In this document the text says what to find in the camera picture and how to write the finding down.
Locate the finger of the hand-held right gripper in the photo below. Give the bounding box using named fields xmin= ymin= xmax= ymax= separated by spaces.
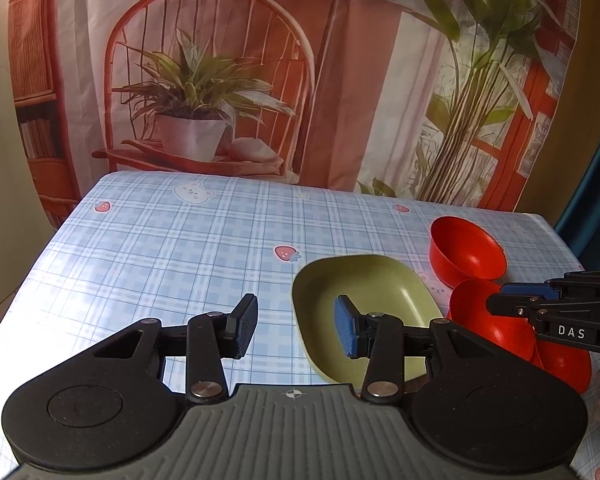
xmin=486 ymin=294 xmax=600 ymax=356
xmin=500 ymin=269 xmax=600 ymax=302

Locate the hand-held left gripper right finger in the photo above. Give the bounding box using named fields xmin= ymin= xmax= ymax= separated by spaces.
xmin=334 ymin=295 xmax=511 ymax=405

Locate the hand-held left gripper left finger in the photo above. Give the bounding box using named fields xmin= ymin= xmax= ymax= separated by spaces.
xmin=95 ymin=294 xmax=259 ymax=403

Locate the green oval plate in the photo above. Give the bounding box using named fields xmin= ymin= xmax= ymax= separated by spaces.
xmin=291 ymin=255 xmax=445 ymax=385

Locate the blue checked tablecloth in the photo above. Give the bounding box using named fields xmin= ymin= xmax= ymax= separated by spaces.
xmin=0 ymin=170 xmax=600 ymax=480

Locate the blue curtain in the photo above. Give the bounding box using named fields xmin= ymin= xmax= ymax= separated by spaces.
xmin=552 ymin=75 xmax=600 ymax=275

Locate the printed room-scene backdrop cloth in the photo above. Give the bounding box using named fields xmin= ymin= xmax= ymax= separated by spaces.
xmin=7 ymin=0 xmax=581 ymax=228

